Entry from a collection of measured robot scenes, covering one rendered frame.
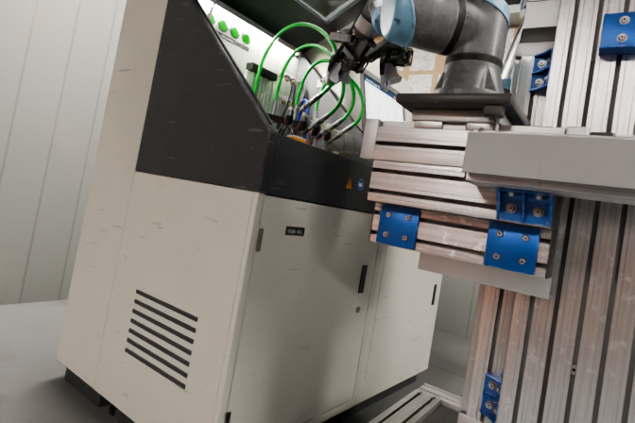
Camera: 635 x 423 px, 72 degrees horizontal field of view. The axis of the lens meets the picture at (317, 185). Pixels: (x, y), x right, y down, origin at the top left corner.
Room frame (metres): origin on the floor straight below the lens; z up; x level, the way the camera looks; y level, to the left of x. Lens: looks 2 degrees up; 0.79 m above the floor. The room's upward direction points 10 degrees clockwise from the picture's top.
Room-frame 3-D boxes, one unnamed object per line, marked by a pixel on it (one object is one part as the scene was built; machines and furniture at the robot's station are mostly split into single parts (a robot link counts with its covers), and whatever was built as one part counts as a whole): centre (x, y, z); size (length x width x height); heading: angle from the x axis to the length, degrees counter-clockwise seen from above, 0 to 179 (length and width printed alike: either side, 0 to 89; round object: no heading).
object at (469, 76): (0.92, -0.28, 1.09); 0.15 x 0.15 x 0.10
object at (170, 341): (1.56, 0.16, 0.39); 0.70 x 0.58 x 0.79; 143
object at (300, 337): (1.39, -0.06, 0.44); 0.65 x 0.02 x 0.68; 143
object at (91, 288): (2.10, 0.30, 0.75); 1.40 x 0.28 x 1.50; 143
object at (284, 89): (1.90, 0.20, 1.20); 0.13 x 0.03 x 0.31; 143
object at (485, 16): (0.92, -0.27, 1.20); 0.13 x 0.12 x 0.14; 99
